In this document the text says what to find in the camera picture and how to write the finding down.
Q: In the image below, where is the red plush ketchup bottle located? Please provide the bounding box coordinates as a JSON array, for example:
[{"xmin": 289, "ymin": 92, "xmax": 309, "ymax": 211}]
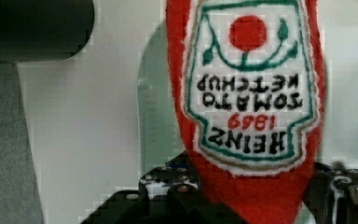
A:
[{"xmin": 166, "ymin": 0, "xmax": 325, "ymax": 224}]

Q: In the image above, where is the black frying pan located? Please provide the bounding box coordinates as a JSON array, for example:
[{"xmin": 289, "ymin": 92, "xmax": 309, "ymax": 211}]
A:
[{"xmin": 0, "ymin": 0, "xmax": 95, "ymax": 62}]

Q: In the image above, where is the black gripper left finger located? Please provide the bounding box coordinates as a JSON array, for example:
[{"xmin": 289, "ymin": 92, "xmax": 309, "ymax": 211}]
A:
[{"xmin": 81, "ymin": 153, "xmax": 246, "ymax": 224}]

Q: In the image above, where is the green oval strainer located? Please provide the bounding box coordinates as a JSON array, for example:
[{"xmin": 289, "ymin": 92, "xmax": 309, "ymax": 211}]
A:
[{"xmin": 137, "ymin": 21, "xmax": 185, "ymax": 174}]

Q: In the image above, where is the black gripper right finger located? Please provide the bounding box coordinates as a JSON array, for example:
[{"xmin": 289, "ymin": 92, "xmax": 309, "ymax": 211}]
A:
[{"xmin": 303, "ymin": 162, "xmax": 358, "ymax": 224}]

